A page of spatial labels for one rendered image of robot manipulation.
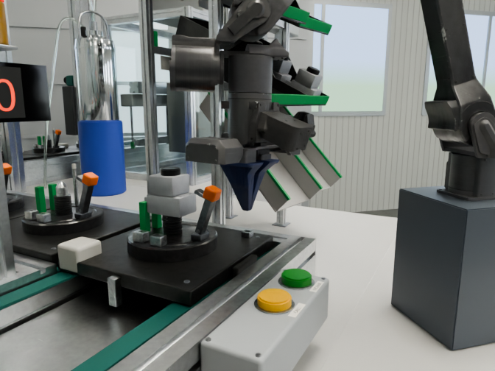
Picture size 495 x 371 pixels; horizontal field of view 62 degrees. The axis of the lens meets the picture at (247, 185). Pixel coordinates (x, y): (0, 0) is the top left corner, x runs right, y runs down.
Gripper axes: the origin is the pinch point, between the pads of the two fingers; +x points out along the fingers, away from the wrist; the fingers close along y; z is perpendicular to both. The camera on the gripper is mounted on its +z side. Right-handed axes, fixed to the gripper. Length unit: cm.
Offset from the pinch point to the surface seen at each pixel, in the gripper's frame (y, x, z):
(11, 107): -20.4, -9.7, -20.7
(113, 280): -13.4, 12.4, -11.7
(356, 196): 391, 79, -128
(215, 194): -0.3, 2.0, -5.3
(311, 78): 39.9, -17.6, -11.8
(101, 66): 45, -24, -95
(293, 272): 1.0, 11.0, 7.1
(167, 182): -2.8, 0.8, -12.6
